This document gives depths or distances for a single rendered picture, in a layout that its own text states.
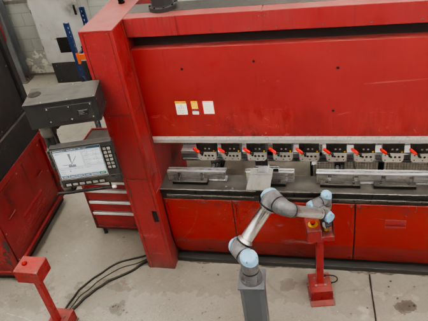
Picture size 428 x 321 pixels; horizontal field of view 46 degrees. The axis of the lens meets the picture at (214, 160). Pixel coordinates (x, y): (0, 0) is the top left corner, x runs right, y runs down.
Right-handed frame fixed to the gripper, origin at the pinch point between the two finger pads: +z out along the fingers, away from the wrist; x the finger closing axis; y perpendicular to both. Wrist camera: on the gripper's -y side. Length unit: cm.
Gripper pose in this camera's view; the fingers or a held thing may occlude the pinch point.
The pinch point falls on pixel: (326, 228)
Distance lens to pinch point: 386.9
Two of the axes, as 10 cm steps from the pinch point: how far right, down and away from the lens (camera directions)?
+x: -9.9, 1.0, 0.8
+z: 1.3, 7.5, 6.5
